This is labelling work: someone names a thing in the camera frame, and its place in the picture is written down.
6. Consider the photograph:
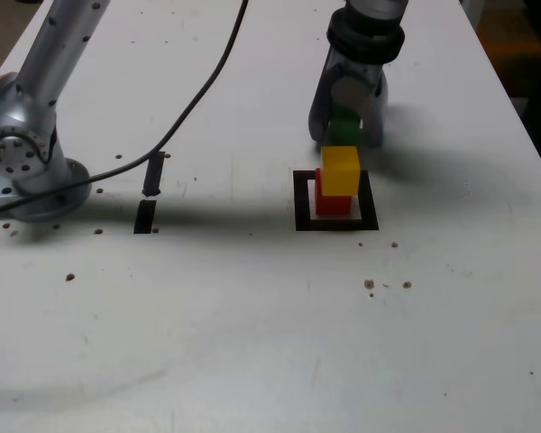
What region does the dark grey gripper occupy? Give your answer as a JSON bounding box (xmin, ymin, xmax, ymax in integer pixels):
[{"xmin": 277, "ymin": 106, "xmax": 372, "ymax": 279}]
[{"xmin": 307, "ymin": 44, "xmax": 391, "ymax": 149}]

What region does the black tape strip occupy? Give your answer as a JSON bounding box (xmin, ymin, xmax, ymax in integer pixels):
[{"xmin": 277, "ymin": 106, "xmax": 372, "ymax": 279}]
[{"xmin": 133, "ymin": 151, "xmax": 167, "ymax": 235}]

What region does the red cube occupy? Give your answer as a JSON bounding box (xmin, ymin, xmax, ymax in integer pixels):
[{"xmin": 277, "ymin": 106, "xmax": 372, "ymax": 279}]
[{"xmin": 314, "ymin": 168, "xmax": 353, "ymax": 217}]

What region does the yellow cube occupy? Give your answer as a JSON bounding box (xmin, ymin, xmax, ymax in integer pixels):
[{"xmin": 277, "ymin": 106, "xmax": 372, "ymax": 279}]
[{"xmin": 320, "ymin": 145, "xmax": 361, "ymax": 198}]

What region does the black cable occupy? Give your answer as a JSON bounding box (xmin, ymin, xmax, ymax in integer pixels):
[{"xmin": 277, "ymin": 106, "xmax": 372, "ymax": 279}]
[{"xmin": 0, "ymin": 0, "xmax": 250, "ymax": 220}]

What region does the black tape square outline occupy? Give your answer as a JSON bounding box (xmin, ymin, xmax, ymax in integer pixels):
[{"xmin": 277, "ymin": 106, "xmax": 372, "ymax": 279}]
[{"xmin": 292, "ymin": 169, "xmax": 380, "ymax": 232}]

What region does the green cube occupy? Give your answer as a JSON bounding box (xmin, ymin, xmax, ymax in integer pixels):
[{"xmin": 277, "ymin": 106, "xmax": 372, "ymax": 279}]
[{"xmin": 328, "ymin": 106, "xmax": 364, "ymax": 148}]

